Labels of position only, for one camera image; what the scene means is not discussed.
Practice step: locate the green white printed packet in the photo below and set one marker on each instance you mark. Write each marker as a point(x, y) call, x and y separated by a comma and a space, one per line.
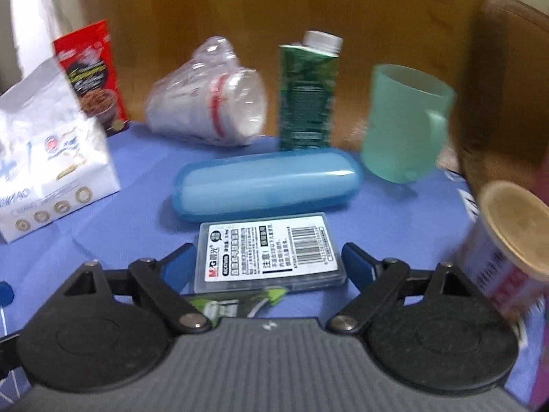
point(223, 309)

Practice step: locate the round snack can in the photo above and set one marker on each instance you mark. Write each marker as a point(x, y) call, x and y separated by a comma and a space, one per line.
point(502, 266)

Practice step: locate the red snack packet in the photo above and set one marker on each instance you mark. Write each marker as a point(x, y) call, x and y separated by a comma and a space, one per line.
point(98, 86)

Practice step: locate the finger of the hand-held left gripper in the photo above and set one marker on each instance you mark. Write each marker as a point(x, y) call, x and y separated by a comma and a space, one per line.
point(8, 352)
point(4, 292)

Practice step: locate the wooden board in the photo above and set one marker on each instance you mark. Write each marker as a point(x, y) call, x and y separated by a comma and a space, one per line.
point(193, 8)

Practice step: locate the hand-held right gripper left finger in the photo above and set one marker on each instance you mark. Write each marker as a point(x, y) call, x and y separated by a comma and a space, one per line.
point(178, 266)

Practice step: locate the clear labelled case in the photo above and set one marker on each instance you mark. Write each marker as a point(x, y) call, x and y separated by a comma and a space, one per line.
point(266, 253)

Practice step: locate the green plastic cup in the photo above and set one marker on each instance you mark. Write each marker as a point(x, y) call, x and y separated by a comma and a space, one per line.
point(399, 128)

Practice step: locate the white printed tag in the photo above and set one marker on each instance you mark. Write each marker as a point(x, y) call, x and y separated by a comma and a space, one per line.
point(461, 193)

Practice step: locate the brown chair back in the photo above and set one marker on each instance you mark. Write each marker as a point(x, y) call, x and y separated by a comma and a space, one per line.
point(506, 94)

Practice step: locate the blue plastic case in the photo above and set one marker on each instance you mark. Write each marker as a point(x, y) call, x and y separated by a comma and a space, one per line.
point(266, 184)

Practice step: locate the green drink carton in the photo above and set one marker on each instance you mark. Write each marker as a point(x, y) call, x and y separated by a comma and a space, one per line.
point(306, 98)

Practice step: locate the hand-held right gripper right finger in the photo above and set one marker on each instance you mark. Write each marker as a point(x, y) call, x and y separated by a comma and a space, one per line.
point(360, 266)

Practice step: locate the plastic cup in clear bag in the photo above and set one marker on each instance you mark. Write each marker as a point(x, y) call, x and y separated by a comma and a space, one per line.
point(201, 103)

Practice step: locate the blue tablecloth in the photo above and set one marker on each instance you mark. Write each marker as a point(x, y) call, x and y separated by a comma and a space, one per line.
point(128, 206)

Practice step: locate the white paper bag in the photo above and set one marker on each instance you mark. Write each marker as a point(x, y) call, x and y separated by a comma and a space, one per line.
point(51, 158)

